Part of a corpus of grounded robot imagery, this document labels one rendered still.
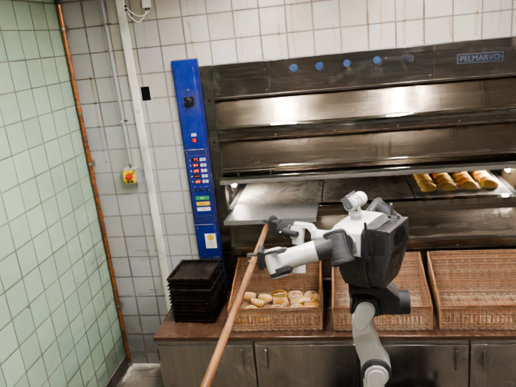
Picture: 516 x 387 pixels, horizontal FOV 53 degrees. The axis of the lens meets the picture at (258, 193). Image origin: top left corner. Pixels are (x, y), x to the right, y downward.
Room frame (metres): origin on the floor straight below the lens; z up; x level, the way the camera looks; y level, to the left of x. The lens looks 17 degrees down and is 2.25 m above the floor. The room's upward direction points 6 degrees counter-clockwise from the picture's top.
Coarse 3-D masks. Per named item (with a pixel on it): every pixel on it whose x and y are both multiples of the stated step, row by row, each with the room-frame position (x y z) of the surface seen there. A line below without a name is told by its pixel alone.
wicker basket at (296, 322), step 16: (240, 272) 3.16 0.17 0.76; (256, 272) 3.14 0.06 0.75; (320, 272) 2.93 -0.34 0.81; (256, 288) 3.12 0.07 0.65; (288, 288) 3.08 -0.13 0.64; (304, 288) 3.06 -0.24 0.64; (320, 288) 2.79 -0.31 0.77; (272, 304) 2.99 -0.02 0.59; (320, 304) 2.67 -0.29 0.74; (240, 320) 2.72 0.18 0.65; (256, 320) 2.71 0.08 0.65; (272, 320) 2.69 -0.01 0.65; (288, 320) 2.78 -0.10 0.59; (304, 320) 2.75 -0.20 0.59; (320, 320) 2.64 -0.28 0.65
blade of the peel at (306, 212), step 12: (252, 204) 3.27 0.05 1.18; (264, 204) 3.24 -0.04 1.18; (276, 204) 3.22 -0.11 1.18; (288, 204) 3.19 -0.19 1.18; (300, 204) 3.17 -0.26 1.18; (312, 204) 3.14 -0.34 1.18; (228, 216) 3.05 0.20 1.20; (240, 216) 3.07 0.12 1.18; (252, 216) 3.04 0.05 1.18; (264, 216) 3.02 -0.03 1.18; (276, 216) 3.00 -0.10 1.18; (288, 216) 2.98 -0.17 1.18; (300, 216) 2.95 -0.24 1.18; (312, 216) 2.93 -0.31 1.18
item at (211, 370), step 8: (264, 232) 2.68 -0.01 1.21; (256, 248) 2.46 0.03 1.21; (248, 272) 2.20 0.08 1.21; (248, 280) 2.13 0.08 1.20; (240, 288) 2.05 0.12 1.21; (240, 296) 1.98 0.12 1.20; (240, 304) 1.94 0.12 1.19; (232, 312) 1.85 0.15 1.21; (232, 320) 1.80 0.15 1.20; (224, 328) 1.74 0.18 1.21; (224, 336) 1.68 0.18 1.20; (224, 344) 1.64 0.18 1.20; (216, 352) 1.58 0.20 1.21; (216, 360) 1.54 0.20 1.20; (208, 368) 1.50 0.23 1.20; (216, 368) 1.51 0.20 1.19; (208, 376) 1.46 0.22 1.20; (208, 384) 1.42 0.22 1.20
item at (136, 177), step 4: (124, 168) 3.29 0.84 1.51; (128, 168) 3.28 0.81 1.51; (132, 168) 3.27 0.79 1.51; (136, 168) 3.27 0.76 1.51; (124, 172) 3.26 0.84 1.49; (128, 172) 3.26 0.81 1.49; (136, 172) 3.26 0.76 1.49; (140, 172) 3.31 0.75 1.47; (124, 176) 3.27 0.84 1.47; (132, 176) 3.26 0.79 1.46; (136, 176) 3.25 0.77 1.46; (140, 176) 3.30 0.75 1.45; (124, 180) 3.27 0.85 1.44; (128, 180) 3.26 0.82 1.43; (132, 180) 3.26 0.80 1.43; (136, 180) 3.25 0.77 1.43; (140, 180) 3.29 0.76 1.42
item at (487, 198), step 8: (368, 200) 3.11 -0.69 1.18; (384, 200) 3.08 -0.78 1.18; (392, 200) 3.06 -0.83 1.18; (400, 200) 3.05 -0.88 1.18; (408, 200) 3.03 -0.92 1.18; (416, 200) 3.02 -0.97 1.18; (424, 200) 3.01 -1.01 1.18; (432, 200) 3.00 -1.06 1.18; (440, 200) 2.99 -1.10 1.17; (448, 200) 2.98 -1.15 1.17; (456, 200) 2.98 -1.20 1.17; (464, 200) 2.97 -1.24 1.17; (472, 200) 2.96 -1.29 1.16; (480, 200) 2.95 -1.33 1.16; (488, 200) 2.94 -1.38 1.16; (496, 200) 2.94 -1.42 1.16; (504, 200) 2.93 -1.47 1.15; (512, 200) 2.92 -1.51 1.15; (232, 208) 3.24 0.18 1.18; (320, 208) 3.12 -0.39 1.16; (328, 208) 3.11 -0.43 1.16; (336, 208) 3.10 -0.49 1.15; (344, 208) 3.09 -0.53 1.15; (360, 208) 3.08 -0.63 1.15
